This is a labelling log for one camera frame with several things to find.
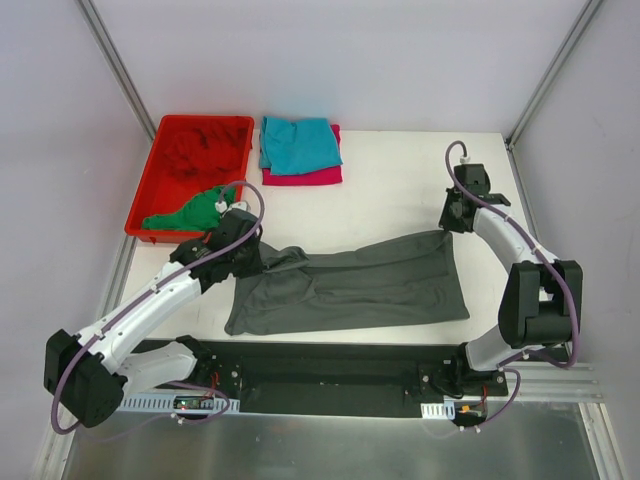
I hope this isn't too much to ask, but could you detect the aluminium frame post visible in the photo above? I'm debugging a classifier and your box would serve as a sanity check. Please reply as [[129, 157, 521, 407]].
[[75, 0, 157, 142], [505, 0, 605, 151]]

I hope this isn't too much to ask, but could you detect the right aluminium rail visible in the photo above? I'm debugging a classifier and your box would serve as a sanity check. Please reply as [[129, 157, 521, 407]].
[[505, 142, 574, 361]]

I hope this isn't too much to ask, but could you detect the folded magenta t shirt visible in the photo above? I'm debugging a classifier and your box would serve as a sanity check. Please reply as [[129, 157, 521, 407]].
[[260, 124, 342, 187]]

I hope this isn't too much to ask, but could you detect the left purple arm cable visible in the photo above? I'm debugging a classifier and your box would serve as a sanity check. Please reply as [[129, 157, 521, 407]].
[[50, 181, 265, 435]]

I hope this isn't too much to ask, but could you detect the right white cable duct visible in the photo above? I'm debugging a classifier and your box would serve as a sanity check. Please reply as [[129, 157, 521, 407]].
[[420, 401, 456, 421]]

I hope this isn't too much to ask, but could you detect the red plastic bin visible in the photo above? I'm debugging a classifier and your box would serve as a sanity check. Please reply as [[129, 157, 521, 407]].
[[124, 114, 254, 244]]

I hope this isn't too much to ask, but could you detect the left aluminium frame post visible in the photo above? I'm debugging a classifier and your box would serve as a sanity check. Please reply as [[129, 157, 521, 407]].
[[75, 0, 157, 142]]

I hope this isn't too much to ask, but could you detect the green t shirt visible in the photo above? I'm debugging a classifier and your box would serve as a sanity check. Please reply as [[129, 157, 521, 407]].
[[141, 185, 224, 232]]

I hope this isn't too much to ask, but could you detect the left aluminium rail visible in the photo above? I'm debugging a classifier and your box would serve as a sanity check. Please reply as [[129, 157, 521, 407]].
[[97, 235, 137, 320]]

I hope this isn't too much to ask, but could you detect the right aluminium frame post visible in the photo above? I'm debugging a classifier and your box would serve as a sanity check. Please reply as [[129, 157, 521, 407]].
[[505, 0, 605, 151]]

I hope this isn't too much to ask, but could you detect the red t shirt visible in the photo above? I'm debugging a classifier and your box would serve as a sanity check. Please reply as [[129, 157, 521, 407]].
[[164, 123, 248, 178]]

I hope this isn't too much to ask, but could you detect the aluminium rail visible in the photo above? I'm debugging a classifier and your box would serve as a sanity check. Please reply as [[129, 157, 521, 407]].
[[505, 142, 574, 361], [97, 235, 137, 320]]

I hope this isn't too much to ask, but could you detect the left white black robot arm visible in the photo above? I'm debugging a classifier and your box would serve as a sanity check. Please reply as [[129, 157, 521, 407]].
[[44, 208, 262, 435]]

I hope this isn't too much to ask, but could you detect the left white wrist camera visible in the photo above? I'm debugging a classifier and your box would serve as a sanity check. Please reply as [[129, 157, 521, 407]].
[[215, 200, 251, 215]]

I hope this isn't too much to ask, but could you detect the folded teal t shirt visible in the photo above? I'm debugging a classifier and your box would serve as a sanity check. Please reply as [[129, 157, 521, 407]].
[[259, 116, 342, 176]]

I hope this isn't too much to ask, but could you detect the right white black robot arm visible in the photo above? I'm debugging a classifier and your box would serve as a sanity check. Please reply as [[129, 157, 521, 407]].
[[431, 164, 583, 398]]

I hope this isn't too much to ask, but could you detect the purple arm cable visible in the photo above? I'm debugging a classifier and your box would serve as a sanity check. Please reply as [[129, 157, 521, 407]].
[[445, 140, 582, 369], [50, 181, 265, 435]]

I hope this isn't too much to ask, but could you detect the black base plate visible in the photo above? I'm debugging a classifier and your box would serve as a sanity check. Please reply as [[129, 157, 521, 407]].
[[149, 337, 509, 419]]

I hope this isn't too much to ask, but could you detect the white cable duct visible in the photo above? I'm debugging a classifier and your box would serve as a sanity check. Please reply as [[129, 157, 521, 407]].
[[420, 401, 456, 421], [117, 393, 240, 415]]

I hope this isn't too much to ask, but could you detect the grey t shirt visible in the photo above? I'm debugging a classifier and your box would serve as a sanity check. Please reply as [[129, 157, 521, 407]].
[[224, 230, 470, 336]]

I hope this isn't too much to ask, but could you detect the left white cable duct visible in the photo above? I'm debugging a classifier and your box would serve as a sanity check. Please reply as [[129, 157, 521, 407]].
[[117, 393, 240, 415]]

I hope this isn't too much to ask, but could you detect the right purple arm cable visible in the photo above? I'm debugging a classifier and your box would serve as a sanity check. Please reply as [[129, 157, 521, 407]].
[[445, 140, 582, 369]]

